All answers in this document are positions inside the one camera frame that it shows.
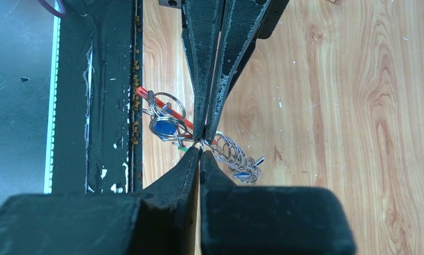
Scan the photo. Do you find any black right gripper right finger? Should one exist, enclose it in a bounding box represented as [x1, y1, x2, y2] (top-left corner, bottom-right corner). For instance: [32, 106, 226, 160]
[200, 151, 356, 254]

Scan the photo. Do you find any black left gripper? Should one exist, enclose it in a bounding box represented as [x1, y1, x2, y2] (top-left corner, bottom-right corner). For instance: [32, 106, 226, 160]
[159, 0, 288, 141]

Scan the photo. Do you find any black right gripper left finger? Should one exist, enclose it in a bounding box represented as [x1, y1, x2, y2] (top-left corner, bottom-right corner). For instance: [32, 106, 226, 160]
[0, 148, 199, 254]

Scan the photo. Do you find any key with green tag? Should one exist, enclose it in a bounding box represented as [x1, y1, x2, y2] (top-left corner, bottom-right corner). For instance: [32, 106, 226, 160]
[177, 146, 189, 152]

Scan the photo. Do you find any metal key organizer red handle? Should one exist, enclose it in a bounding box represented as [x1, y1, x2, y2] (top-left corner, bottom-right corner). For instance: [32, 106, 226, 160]
[135, 86, 267, 185]

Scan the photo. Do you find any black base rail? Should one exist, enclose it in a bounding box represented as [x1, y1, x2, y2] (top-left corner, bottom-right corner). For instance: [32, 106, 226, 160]
[44, 1, 143, 194]

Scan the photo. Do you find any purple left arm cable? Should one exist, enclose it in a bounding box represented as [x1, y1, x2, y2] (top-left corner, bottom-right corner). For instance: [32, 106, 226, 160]
[36, 0, 67, 19]

